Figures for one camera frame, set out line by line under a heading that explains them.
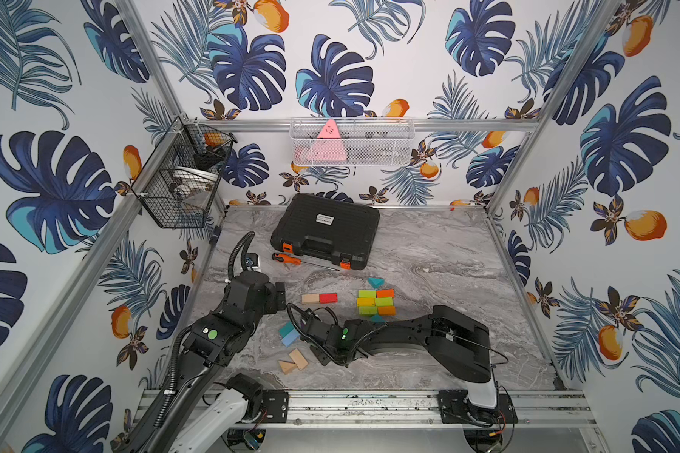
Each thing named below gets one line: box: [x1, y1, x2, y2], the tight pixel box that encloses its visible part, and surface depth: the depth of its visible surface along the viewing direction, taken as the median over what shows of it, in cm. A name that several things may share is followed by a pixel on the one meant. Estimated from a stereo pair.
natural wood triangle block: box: [278, 359, 297, 375], surface depth 81 cm
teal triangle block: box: [367, 277, 385, 289], surface depth 99 cm
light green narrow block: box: [375, 297, 394, 307], surface depth 94 cm
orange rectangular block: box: [377, 305, 396, 316], surface depth 93 cm
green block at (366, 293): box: [357, 288, 377, 299], surface depth 97 cm
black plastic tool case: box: [270, 193, 381, 270], surface depth 108 cm
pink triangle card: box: [300, 118, 347, 162], surface depth 92 cm
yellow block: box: [356, 297, 376, 307], surface depth 95 cm
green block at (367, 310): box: [358, 305, 377, 315], surface depth 93 cm
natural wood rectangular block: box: [301, 293, 321, 303], surface depth 97 cm
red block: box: [319, 292, 339, 303], surface depth 98 cm
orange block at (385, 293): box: [375, 288, 396, 299], surface depth 97 cm
